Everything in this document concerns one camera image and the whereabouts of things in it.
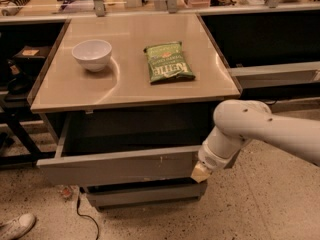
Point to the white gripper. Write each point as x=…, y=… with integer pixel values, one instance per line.
x=211, y=158

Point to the grey top drawer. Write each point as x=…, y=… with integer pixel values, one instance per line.
x=87, y=158

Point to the grey drawer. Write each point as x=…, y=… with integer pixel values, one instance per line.
x=131, y=194
x=87, y=158

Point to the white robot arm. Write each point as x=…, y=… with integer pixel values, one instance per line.
x=238, y=122

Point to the grey lower drawer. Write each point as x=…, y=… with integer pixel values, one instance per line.
x=131, y=194

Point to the green Kettle chips bag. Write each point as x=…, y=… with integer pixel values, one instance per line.
x=166, y=62

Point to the beige top cabinet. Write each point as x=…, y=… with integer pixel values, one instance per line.
x=119, y=109

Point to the white ceramic bowl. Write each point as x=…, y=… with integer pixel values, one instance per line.
x=92, y=55

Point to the white sneaker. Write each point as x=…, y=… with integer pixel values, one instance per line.
x=17, y=227

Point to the black box with label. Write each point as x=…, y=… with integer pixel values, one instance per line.
x=30, y=54

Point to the grey side shelf rail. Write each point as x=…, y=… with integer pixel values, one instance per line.
x=277, y=75

